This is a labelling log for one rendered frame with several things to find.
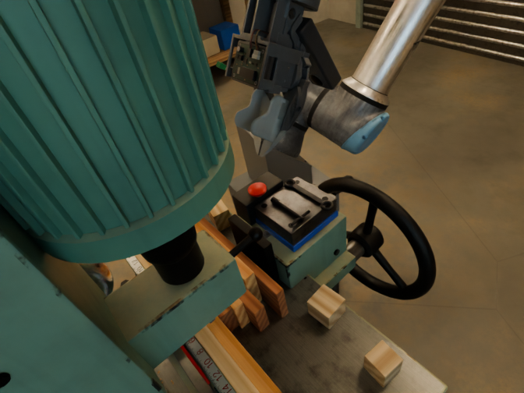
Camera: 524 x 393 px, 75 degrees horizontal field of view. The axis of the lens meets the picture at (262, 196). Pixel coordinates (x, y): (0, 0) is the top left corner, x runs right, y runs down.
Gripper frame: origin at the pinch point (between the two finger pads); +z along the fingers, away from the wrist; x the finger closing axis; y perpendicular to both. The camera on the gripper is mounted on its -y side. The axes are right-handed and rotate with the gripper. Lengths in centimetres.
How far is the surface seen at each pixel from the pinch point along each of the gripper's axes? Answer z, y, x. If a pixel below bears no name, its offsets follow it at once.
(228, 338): 22.4, 9.8, 11.7
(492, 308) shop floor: 57, -118, 27
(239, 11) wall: -44, -209, -291
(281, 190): 7.0, -4.7, 1.3
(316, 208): 6.7, -5.3, 8.4
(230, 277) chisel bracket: 11.5, 12.4, 11.9
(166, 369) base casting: 39.2, 10.9, 0.9
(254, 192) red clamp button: 7.2, 0.4, 0.5
